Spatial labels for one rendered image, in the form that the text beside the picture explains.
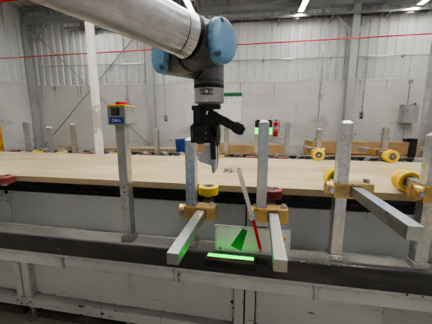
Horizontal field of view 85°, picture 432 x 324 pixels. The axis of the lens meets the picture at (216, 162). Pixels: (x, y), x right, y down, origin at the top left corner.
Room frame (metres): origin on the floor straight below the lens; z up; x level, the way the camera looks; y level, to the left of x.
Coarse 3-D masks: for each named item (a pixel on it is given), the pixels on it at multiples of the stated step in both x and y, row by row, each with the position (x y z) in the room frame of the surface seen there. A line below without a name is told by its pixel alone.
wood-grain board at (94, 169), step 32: (0, 160) 1.61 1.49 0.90; (32, 160) 1.61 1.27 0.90; (64, 160) 1.61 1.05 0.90; (96, 160) 1.61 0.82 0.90; (160, 160) 1.61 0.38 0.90; (224, 160) 1.61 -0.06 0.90; (256, 160) 1.61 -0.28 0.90; (288, 160) 1.61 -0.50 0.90; (288, 192) 0.91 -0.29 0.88; (320, 192) 0.89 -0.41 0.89; (384, 192) 0.85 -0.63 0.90
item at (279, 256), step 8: (272, 216) 0.72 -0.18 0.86; (272, 224) 0.66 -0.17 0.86; (272, 232) 0.61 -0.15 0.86; (280, 232) 0.61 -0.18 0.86; (272, 240) 0.56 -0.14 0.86; (280, 240) 0.56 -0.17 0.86; (272, 248) 0.54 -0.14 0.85; (280, 248) 0.53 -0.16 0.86; (272, 256) 0.53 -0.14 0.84; (280, 256) 0.49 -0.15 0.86; (280, 264) 0.48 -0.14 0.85
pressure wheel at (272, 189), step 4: (268, 188) 0.90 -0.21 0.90; (272, 188) 0.88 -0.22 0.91; (276, 188) 0.89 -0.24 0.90; (280, 188) 0.88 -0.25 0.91; (268, 192) 0.85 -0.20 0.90; (272, 192) 0.84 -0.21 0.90; (276, 192) 0.84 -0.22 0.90; (280, 192) 0.85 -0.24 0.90; (268, 196) 0.85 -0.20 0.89; (272, 196) 0.84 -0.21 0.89; (276, 196) 0.84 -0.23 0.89; (280, 196) 0.85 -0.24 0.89; (268, 200) 0.88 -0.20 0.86; (272, 200) 0.84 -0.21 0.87
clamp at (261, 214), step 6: (270, 204) 0.80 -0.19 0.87; (252, 210) 0.77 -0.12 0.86; (258, 210) 0.77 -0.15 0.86; (264, 210) 0.76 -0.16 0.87; (270, 210) 0.76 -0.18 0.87; (276, 210) 0.76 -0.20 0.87; (282, 210) 0.75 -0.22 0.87; (288, 210) 0.75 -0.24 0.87; (258, 216) 0.77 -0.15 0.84; (264, 216) 0.76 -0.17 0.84; (282, 216) 0.75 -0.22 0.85; (288, 216) 0.75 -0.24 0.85; (282, 222) 0.75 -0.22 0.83
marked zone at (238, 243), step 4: (240, 232) 0.78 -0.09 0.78; (244, 232) 0.77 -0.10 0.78; (240, 236) 0.78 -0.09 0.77; (244, 236) 0.77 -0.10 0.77; (236, 240) 0.78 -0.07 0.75; (240, 240) 0.78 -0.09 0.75; (232, 244) 0.78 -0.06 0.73; (236, 244) 0.78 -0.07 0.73; (240, 244) 0.78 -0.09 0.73; (236, 248) 0.78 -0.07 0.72; (240, 248) 0.78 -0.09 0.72
